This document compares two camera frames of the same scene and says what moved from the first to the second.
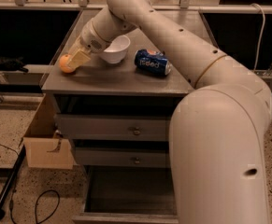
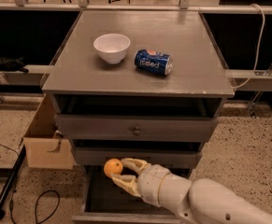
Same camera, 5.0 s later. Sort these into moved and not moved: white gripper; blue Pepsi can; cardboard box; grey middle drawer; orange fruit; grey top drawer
Moved: orange fruit; white gripper
Not moved: grey top drawer; grey middle drawer; blue Pepsi can; cardboard box
